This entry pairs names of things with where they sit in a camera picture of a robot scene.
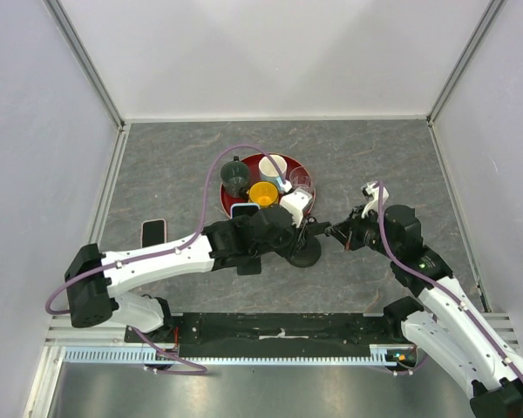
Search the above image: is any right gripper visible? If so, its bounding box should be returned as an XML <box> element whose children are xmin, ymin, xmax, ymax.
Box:
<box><xmin>326</xmin><ymin>204</ymin><xmax>399</xmax><ymax>260</ymax></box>

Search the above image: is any black round-base phone stand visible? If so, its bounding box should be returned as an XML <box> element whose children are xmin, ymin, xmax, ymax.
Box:
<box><xmin>286</xmin><ymin>246</ymin><xmax>322</xmax><ymax>268</ymax></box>

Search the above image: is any blue case phone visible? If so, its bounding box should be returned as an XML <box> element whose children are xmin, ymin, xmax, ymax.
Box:
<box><xmin>230</xmin><ymin>202</ymin><xmax>260</xmax><ymax>219</ymax></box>

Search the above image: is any beige case phone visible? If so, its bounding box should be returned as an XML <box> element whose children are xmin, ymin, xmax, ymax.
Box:
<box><xmin>140</xmin><ymin>219</ymin><xmax>166</xmax><ymax>248</ymax></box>

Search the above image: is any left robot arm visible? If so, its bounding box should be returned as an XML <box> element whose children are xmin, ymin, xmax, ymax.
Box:
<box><xmin>65</xmin><ymin>206</ymin><xmax>330</xmax><ymax>342</ymax></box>

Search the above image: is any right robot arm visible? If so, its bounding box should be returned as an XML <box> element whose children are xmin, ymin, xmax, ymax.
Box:
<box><xmin>325</xmin><ymin>205</ymin><xmax>523</xmax><ymax>417</ymax></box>

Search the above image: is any black folding phone stand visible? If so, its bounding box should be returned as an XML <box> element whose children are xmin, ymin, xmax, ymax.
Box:
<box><xmin>236</xmin><ymin>257</ymin><xmax>262</xmax><ymax>276</ymax></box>

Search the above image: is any clear glass cup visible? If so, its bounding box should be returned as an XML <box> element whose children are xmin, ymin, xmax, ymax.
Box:
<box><xmin>289</xmin><ymin>166</ymin><xmax>314</xmax><ymax>194</ymax></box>

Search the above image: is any red round tray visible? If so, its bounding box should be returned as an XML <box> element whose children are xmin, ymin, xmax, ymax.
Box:
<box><xmin>221</xmin><ymin>153</ymin><xmax>315</xmax><ymax>217</ymax></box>

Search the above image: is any yellow mug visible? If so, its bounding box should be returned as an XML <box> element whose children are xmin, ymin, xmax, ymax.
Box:
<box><xmin>248</xmin><ymin>181</ymin><xmax>279</xmax><ymax>208</ymax></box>

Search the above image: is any light blue mug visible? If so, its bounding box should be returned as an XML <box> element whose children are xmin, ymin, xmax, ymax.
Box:
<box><xmin>258</xmin><ymin>154</ymin><xmax>288</xmax><ymax>191</ymax></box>

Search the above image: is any dark green mug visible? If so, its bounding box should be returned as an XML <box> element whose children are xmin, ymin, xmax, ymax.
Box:
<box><xmin>220</xmin><ymin>156</ymin><xmax>250</xmax><ymax>198</ymax></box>

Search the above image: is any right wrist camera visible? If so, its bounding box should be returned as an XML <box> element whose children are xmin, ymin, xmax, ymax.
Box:
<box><xmin>361</xmin><ymin>181</ymin><xmax>389</xmax><ymax>219</ymax></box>

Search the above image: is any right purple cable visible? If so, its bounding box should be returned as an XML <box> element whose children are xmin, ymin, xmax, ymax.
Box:
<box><xmin>372</xmin><ymin>180</ymin><xmax>523</xmax><ymax>408</ymax></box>

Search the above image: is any slotted cable duct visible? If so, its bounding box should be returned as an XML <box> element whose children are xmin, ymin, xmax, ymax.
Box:
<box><xmin>64</xmin><ymin>347</ymin><xmax>417</xmax><ymax>367</ymax></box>

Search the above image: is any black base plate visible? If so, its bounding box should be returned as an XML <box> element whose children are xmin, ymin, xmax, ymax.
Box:
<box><xmin>146</xmin><ymin>313</ymin><xmax>411</xmax><ymax>360</ymax></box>

